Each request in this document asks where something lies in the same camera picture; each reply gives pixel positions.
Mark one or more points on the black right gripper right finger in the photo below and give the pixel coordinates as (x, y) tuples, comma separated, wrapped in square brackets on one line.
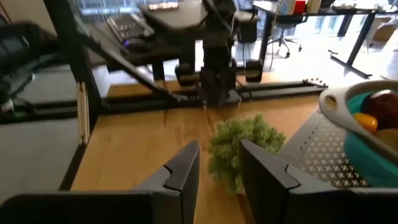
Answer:
[(311, 205)]

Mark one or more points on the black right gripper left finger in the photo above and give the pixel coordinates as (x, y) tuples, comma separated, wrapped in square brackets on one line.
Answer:
[(109, 208)]

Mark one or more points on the black trestle desk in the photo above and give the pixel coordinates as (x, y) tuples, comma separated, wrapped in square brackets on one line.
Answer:
[(329, 12)]

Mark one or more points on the swivel chair star base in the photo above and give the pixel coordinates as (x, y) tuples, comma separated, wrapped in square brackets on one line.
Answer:
[(281, 40)]

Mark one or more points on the whole brown kiwi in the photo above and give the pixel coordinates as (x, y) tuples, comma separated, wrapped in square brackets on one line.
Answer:
[(387, 138)]

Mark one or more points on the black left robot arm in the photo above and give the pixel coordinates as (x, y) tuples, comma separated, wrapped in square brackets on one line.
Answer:
[(217, 15)]

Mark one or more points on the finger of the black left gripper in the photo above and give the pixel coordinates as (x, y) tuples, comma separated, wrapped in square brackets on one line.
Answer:
[(228, 88), (210, 88)]

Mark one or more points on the dark red pomegranate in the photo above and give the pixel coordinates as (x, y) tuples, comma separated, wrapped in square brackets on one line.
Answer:
[(384, 109)]

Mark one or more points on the grey perforated metal shelf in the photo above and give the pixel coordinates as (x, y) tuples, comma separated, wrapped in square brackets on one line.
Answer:
[(320, 155)]

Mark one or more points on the small orange fruit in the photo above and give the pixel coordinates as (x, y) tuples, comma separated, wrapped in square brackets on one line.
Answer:
[(366, 122)]

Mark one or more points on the black keyboard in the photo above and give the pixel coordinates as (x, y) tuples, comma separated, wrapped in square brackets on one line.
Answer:
[(130, 28)]

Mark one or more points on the black office chair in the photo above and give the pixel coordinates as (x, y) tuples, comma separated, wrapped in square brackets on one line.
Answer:
[(25, 43)]

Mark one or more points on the black aluminium table frame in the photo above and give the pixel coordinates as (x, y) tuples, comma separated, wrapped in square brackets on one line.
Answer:
[(280, 90)]

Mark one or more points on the black computer mouse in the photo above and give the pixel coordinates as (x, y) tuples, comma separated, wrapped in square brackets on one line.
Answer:
[(136, 46)]

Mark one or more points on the blue collapsible colander bowl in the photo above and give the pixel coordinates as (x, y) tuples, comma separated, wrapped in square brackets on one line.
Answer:
[(367, 161)]

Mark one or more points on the green artificial succulent plant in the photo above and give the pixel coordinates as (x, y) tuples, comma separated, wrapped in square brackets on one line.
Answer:
[(242, 140)]

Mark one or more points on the small red box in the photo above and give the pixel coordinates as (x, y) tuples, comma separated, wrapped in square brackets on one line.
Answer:
[(299, 6)]

